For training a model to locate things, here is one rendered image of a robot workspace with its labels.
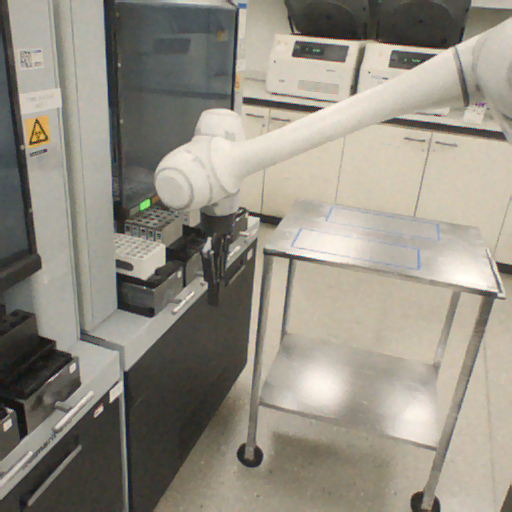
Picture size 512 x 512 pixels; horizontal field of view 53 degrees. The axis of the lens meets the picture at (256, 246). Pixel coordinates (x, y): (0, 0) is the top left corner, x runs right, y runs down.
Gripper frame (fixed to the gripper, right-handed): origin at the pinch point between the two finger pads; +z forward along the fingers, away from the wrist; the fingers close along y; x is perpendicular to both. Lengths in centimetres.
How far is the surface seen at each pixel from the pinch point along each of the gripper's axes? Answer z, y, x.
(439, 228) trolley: -1, -65, 48
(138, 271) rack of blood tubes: -3.6, 5.0, -17.0
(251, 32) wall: -42, -293, -103
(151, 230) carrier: -7.1, -9.8, -22.3
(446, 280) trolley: -1, -29, 51
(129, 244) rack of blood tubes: -6.6, -1.0, -23.1
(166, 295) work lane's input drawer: 3.3, 1.5, -11.8
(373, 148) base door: 15, -228, 6
